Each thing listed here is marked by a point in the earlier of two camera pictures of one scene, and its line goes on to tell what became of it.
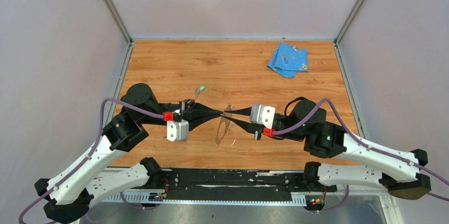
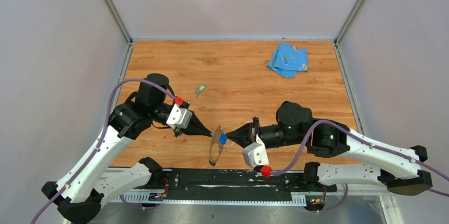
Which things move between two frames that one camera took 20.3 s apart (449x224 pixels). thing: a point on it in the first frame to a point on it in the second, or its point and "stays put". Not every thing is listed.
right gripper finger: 246,110 to 242,136
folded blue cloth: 288,60 stays put
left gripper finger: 199,111 to 196,127
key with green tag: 201,89 stays put
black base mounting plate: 236,183 stays put
